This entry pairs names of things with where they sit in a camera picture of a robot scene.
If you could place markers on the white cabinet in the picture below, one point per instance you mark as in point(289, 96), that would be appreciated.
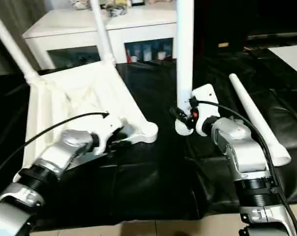
point(72, 29)

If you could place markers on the small yellow tag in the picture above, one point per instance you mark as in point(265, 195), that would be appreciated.
point(223, 45)

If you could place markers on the white plastic table top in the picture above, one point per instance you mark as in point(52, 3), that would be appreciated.
point(65, 88)

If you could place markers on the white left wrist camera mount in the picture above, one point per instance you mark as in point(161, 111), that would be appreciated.
point(106, 127)

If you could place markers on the white flat board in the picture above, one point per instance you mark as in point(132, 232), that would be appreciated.
point(291, 59)

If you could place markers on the white plastic table leg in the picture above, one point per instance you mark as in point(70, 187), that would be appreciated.
point(13, 41)
point(185, 49)
point(103, 34)
point(254, 113)

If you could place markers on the glass bowl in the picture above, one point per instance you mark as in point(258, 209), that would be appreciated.
point(116, 11)

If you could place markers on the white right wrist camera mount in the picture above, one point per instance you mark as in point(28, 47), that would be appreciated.
point(207, 105)

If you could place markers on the black mat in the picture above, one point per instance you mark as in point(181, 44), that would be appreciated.
point(151, 172)

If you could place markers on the grey curtain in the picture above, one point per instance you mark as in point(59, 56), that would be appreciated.
point(15, 29)

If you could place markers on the dark low shelf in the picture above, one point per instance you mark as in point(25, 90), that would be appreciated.
point(274, 38)

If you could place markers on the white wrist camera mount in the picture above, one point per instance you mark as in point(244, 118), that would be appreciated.
point(106, 127)
point(207, 105)

